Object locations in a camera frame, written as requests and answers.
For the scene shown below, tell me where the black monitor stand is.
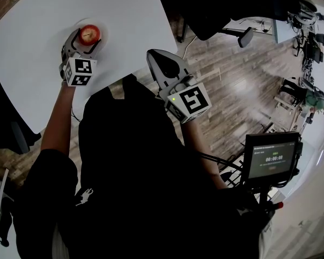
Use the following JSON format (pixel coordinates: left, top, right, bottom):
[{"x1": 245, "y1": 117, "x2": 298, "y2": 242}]
[{"x1": 199, "y1": 152, "x2": 285, "y2": 221}]

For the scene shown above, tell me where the person's black shirt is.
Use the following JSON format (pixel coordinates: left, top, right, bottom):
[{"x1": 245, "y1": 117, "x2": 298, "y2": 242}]
[{"x1": 12, "y1": 73, "x2": 274, "y2": 259}]

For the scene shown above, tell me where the thin black cable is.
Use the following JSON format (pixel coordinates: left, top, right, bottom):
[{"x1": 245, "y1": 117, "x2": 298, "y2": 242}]
[{"x1": 70, "y1": 103, "x2": 83, "y2": 124}]

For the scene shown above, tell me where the white floor cable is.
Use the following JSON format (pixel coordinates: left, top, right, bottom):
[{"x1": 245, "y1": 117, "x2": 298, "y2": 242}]
[{"x1": 181, "y1": 34, "x2": 198, "y2": 60}]

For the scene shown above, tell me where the desk with equipment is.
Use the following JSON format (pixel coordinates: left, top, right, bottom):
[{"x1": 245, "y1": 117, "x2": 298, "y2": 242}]
[{"x1": 272, "y1": 0, "x2": 324, "y2": 78}]

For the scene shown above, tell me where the person's left forearm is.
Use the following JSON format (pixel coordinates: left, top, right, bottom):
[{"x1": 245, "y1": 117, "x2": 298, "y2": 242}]
[{"x1": 40, "y1": 81, "x2": 77, "y2": 159}]

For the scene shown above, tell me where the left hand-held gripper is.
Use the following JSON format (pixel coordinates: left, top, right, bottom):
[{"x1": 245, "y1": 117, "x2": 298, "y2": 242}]
[{"x1": 59, "y1": 28, "x2": 103, "y2": 87}]

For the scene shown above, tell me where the black monitor screen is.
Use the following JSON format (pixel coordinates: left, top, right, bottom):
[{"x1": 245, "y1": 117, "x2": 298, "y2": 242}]
[{"x1": 244, "y1": 131, "x2": 303, "y2": 182}]

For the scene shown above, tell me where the red apple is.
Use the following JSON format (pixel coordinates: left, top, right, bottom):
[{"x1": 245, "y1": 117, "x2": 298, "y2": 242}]
[{"x1": 78, "y1": 24, "x2": 102, "y2": 46}]

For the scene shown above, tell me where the black office chair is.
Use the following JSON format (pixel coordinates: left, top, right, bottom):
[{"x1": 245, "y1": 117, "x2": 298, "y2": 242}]
[
  {"x1": 153, "y1": 0, "x2": 301, "y2": 49},
  {"x1": 0, "y1": 57, "x2": 42, "y2": 155}
]

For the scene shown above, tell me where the person's right forearm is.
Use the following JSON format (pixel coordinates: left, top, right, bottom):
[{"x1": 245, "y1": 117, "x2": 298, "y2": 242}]
[{"x1": 181, "y1": 117, "x2": 229, "y2": 190}]

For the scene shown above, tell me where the white plate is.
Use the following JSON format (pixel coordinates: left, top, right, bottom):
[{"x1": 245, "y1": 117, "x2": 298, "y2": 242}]
[{"x1": 71, "y1": 17, "x2": 110, "y2": 51}]

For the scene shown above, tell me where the black strap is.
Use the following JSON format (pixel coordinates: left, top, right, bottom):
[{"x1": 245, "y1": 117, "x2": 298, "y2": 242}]
[{"x1": 0, "y1": 197, "x2": 15, "y2": 248}]

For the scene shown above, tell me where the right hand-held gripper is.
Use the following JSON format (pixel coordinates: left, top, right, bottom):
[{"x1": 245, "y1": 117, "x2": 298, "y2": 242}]
[{"x1": 146, "y1": 48, "x2": 213, "y2": 125}]

